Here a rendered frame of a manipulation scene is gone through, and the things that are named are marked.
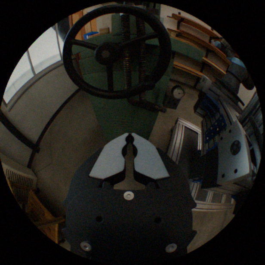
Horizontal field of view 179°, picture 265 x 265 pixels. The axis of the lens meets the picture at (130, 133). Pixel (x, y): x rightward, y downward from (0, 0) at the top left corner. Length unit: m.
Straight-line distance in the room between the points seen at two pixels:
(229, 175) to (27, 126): 1.74
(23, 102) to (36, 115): 0.34
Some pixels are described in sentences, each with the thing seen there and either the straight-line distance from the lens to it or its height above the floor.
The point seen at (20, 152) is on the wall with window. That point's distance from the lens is 1.63.
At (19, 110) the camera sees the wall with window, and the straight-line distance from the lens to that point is 1.52.
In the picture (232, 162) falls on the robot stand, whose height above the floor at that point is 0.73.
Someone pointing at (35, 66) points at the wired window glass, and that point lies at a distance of 1.72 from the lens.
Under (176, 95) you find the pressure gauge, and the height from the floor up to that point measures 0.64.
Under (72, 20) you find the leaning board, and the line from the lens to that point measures 2.23.
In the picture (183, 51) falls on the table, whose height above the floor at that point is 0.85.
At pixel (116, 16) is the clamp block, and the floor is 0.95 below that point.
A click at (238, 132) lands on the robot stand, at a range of 0.25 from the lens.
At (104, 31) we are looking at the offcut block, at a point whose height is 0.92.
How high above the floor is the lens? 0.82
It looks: 57 degrees down
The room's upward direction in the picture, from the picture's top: 2 degrees clockwise
